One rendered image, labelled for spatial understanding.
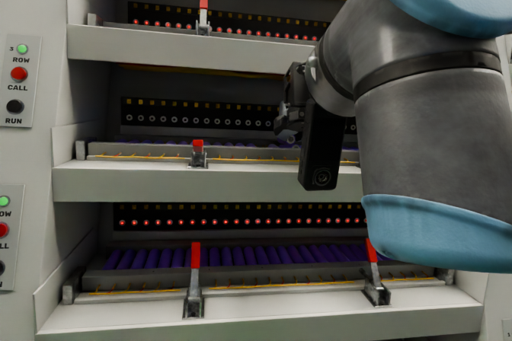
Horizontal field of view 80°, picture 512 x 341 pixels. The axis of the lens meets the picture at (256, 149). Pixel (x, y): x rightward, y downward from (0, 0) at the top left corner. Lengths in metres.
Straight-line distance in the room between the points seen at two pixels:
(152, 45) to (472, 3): 0.38
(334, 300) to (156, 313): 0.25
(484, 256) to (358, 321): 0.33
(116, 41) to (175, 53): 0.08
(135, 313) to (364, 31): 0.42
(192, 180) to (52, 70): 0.23
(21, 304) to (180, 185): 0.22
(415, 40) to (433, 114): 0.05
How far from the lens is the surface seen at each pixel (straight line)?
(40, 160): 0.46
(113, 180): 0.44
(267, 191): 0.43
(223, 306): 0.47
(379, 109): 0.20
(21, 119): 0.48
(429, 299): 0.57
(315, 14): 0.78
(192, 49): 0.47
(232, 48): 0.47
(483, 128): 0.20
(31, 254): 0.47
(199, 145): 0.37
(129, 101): 0.62
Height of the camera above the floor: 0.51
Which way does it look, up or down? 8 degrees up
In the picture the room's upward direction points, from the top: straight up
